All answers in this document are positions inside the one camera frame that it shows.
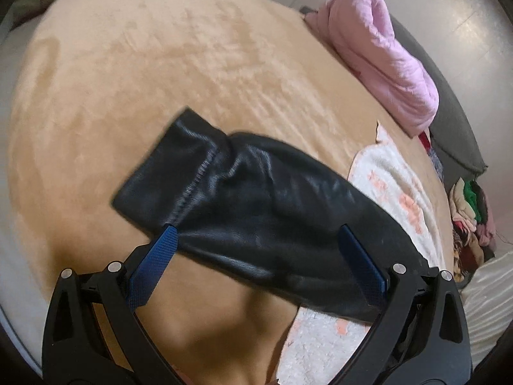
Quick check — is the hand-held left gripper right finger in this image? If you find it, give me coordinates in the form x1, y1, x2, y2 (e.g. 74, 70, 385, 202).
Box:
339, 225, 471, 385

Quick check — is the tan plush blanket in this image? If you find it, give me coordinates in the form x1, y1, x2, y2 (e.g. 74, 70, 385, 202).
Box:
8, 0, 450, 385

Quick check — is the pink quilt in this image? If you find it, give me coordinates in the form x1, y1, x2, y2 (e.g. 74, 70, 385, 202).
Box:
305, 0, 439, 137

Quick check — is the grey cushion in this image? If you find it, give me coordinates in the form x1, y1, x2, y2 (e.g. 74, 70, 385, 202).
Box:
300, 6, 490, 175

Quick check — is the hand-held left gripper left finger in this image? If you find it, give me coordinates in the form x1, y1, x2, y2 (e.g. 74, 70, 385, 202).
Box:
42, 225, 179, 385

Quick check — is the black leather garment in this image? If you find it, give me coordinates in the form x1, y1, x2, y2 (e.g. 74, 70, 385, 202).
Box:
111, 106, 431, 323

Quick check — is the pile of colourful clothes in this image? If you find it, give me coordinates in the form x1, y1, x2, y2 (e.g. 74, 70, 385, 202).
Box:
445, 176, 498, 285

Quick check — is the white towel blanket orange print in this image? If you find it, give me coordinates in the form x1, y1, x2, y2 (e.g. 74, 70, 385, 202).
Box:
276, 122, 458, 385

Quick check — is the red patterned cloth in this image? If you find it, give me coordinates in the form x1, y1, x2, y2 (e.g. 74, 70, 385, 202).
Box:
419, 130, 445, 183

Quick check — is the white striped satin cloth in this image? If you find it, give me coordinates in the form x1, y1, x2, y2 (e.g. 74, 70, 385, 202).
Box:
457, 251, 513, 357

